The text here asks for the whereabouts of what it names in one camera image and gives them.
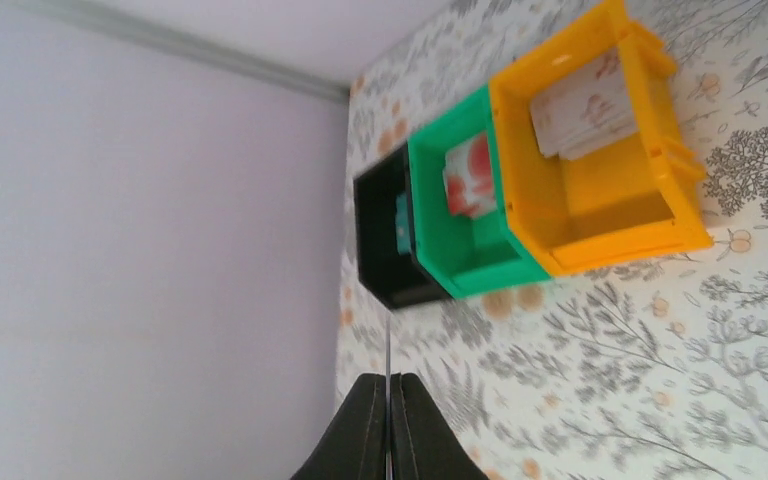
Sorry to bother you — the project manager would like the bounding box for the floral tablecloth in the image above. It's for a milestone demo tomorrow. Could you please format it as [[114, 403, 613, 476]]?
[[336, 1, 768, 479]]

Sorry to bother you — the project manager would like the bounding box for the yellow storage bin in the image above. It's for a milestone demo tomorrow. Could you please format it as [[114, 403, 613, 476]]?
[[488, 1, 713, 277]]

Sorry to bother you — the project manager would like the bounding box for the green storage bin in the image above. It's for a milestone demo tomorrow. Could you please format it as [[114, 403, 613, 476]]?
[[408, 87, 550, 298]]

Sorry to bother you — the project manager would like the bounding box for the white floral card stack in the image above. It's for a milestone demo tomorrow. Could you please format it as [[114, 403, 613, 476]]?
[[529, 48, 638, 161]]

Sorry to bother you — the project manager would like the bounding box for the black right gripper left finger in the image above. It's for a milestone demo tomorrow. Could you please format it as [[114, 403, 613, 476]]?
[[291, 373, 387, 480]]

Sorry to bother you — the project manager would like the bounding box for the black storage bin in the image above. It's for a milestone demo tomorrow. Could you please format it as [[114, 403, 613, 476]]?
[[353, 144, 451, 311]]

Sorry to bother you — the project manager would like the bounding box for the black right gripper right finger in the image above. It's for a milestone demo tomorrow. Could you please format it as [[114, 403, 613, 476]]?
[[391, 373, 487, 480]]

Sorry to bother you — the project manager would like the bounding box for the red white card stack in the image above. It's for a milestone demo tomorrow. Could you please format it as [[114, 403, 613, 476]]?
[[443, 132, 497, 219]]

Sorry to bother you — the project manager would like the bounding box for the teal card stack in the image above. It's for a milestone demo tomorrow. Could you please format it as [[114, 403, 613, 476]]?
[[394, 192, 414, 255]]

